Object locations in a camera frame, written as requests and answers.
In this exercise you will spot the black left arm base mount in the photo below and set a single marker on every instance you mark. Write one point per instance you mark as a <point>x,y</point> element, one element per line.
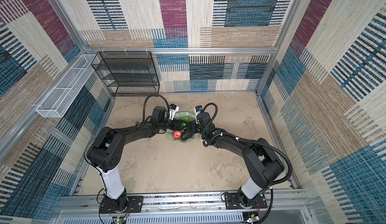
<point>123,205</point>

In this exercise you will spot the white wire mesh basket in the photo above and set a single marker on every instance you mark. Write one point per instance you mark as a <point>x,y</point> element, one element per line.
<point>62,96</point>

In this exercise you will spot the black wire shelf rack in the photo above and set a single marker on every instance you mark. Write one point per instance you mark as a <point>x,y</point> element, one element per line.
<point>127,73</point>

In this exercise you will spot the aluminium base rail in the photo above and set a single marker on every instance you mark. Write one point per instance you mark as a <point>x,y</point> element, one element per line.
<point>290,206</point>

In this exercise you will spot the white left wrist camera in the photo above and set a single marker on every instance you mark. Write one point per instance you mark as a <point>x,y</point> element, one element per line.
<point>173,109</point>

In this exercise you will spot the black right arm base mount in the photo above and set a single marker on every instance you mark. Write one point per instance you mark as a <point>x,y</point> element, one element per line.
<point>237,200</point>

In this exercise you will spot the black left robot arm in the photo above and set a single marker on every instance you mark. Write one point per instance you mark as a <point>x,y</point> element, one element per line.
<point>106,151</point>

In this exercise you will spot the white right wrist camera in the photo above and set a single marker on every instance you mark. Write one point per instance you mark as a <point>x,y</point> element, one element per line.
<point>198,109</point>

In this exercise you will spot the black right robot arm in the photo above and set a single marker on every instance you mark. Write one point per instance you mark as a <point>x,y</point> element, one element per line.
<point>266,165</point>

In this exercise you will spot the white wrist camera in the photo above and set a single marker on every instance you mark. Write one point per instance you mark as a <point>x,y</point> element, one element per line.
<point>198,109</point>
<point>173,109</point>

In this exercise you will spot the light green wavy fruit bowl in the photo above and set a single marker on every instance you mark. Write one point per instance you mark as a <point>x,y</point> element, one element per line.
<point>179,115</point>

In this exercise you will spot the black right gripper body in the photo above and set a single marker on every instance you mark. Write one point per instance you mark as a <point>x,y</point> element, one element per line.
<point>195,127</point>

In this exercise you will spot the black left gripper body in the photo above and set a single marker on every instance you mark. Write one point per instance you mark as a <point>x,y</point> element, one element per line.
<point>172,125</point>

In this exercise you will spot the green grape bunch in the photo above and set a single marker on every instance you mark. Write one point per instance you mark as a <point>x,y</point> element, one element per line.
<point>185,120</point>

